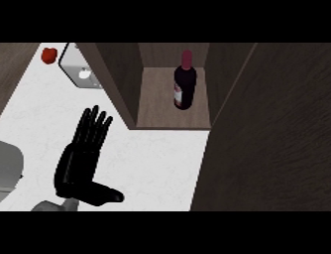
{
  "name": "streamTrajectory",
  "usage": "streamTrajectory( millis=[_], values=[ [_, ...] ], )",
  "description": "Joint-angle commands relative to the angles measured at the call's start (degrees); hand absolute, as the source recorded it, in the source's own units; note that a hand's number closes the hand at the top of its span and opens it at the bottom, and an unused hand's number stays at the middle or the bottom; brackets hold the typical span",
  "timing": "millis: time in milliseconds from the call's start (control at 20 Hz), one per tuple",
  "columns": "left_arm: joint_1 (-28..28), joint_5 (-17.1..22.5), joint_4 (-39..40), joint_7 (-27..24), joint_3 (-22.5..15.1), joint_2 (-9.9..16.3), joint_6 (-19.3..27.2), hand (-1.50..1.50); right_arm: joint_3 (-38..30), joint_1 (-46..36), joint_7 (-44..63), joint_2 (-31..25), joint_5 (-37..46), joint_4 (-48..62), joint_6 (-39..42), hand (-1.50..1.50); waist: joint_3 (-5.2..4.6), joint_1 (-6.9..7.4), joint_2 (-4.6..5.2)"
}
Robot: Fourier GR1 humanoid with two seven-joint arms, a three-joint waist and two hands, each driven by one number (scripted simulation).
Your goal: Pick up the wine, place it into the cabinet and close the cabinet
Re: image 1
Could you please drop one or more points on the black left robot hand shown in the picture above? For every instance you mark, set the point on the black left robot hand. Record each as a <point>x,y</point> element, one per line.
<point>78,162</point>

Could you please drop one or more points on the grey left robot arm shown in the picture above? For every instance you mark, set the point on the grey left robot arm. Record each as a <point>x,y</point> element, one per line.
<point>56,205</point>

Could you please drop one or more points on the brown wooden cabinet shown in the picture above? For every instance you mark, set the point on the brown wooden cabinet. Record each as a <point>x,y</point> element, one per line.
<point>173,115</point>

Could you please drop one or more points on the dark red wine bottle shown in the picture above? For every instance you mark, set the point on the dark red wine bottle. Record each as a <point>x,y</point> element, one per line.
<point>185,86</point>

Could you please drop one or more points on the brown wooden cabinet door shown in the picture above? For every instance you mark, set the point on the brown wooden cabinet door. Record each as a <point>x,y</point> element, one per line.
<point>281,132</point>

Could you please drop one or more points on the brown wooden panel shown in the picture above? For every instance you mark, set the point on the brown wooden panel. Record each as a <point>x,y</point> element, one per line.
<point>0,76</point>

